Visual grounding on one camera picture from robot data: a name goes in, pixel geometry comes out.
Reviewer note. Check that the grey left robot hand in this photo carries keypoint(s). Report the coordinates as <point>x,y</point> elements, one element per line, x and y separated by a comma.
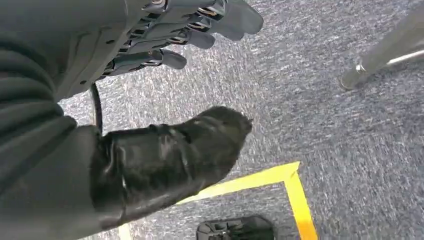
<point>159,165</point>

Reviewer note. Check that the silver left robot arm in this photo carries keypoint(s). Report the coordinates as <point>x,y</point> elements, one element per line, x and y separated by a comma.
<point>23,99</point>

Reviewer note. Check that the black robot foot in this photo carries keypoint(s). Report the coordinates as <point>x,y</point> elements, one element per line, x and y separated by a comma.
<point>238,228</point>

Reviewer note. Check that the yellow floor tape square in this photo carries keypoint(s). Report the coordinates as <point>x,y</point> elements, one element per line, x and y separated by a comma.
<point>300,205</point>

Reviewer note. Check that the chrome stanchion post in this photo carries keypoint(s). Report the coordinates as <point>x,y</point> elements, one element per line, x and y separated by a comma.
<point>391,49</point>

